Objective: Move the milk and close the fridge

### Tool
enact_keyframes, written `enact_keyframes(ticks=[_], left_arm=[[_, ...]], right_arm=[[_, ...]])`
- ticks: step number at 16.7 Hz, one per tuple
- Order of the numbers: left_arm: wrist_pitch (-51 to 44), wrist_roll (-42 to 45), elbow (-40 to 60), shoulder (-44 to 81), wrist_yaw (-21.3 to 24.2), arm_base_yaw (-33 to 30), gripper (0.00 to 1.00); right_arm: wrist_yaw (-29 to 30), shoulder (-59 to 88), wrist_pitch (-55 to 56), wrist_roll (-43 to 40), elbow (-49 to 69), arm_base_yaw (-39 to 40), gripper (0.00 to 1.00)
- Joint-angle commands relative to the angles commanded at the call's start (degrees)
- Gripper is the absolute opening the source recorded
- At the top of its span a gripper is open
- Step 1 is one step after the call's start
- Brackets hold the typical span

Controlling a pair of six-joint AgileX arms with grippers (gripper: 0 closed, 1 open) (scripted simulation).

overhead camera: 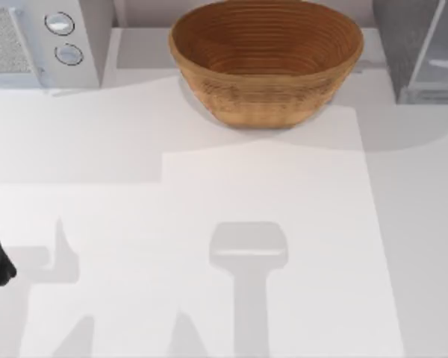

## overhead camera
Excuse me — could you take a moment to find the brown woven basket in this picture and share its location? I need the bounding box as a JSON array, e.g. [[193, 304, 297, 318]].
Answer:
[[167, 0, 365, 131]]

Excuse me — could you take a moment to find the pale microwave oven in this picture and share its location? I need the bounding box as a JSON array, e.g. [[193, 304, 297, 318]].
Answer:
[[0, 0, 115, 90]]

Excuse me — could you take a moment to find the round microwave knob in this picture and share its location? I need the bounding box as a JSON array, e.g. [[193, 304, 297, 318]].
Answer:
[[54, 42, 85, 66], [44, 11, 76, 37]]

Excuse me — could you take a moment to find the grey cabinet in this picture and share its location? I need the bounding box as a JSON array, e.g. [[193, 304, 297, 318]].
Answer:
[[371, 0, 448, 105]]

